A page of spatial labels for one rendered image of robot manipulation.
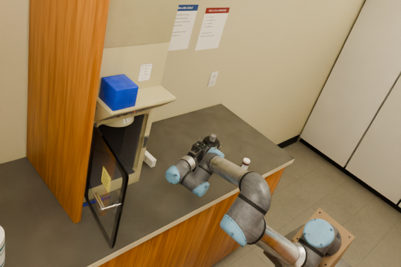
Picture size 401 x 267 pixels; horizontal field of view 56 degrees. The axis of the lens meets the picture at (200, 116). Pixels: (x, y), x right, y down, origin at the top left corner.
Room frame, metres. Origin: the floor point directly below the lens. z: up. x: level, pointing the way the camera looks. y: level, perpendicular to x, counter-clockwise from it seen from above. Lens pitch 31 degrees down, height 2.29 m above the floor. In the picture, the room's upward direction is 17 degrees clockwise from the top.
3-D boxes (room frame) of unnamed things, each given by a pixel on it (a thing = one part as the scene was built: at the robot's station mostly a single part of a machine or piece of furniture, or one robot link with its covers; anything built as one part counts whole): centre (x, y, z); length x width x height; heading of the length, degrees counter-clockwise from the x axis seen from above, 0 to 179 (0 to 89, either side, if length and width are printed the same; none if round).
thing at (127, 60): (1.41, 0.40, 1.33); 0.32 x 0.25 x 0.77; 142
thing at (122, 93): (1.22, 0.32, 1.56); 0.10 x 0.10 x 0.09; 52
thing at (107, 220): (1.09, 0.28, 1.19); 0.30 x 0.01 x 0.40; 43
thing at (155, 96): (1.30, 0.26, 1.46); 0.32 x 0.12 x 0.10; 142
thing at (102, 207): (1.02, 0.25, 1.20); 0.10 x 0.05 x 0.03; 43
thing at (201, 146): (1.49, -0.04, 1.18); 0.12 x 0.08 x 0.09; 157
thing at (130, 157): (1.41, 0.40, 1.19); 0.26 x 0.24 x 0.35; 142
